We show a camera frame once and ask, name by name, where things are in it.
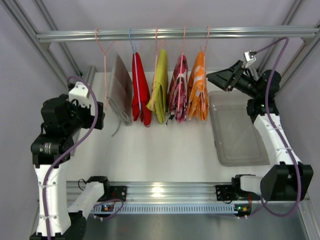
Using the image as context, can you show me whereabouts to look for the pink hanger with orange trousers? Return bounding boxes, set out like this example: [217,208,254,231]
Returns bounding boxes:
[199,25,210,121]

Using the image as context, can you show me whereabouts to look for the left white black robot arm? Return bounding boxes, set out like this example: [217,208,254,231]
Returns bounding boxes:
[30,94,110,240]

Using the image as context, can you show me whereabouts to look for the left aluminium frame post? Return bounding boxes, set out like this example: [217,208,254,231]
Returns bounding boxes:
[0,0,96,156]

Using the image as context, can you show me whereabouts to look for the slotted grey cable duct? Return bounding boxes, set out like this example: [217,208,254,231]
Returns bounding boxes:
[91,203,239,215]

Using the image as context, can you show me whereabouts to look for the right aluminium frame post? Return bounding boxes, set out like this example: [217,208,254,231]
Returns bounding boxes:
[257,0,320,88]

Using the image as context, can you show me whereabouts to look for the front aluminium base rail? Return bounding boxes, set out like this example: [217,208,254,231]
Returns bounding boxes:
[65,180,311,203]

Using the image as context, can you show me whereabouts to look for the orange white trousers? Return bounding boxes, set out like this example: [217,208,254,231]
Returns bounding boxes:
[187,51,209,122]

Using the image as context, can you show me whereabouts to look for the pink hanger far left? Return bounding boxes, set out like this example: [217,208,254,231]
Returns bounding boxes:
[94,28,120,110]

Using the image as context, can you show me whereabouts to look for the pink hanger with yellow trousers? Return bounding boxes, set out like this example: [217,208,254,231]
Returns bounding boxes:
[152,27,165,86]

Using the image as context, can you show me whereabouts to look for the aluminium frame post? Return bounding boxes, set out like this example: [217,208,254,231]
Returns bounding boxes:
[257,0,320,88]
[0,0,96,156]

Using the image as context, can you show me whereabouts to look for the red trousers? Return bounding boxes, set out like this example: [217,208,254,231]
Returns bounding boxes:
[131,53,152,127]

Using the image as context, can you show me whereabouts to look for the yellow green trousers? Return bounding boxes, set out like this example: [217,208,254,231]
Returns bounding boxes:
[147,49,169,124]

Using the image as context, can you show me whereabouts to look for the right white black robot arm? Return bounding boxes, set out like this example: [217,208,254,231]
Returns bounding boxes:
[206,60,314,201]

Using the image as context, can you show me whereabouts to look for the pink patterned trousers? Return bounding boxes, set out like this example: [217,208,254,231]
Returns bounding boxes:
[166,54,188,123]

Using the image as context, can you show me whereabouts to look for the clear plastic bin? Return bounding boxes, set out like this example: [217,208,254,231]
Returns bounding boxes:
[209,90,270,167]

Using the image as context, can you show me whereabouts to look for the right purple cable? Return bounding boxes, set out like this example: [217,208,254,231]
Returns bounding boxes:
[246,36,305,218]

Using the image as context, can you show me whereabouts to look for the pink hanger with patterned trousers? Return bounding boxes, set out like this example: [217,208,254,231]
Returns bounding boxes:
[172,26,186,123]

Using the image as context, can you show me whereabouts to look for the aluminium hanging rail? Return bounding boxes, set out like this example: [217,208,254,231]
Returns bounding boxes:
[36,25,320,43]

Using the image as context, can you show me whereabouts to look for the grey trousers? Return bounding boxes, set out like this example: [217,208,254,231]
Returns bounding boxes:
[106,53,133,137]

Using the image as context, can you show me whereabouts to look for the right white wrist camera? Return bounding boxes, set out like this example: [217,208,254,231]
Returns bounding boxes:
[243,50,257,69]

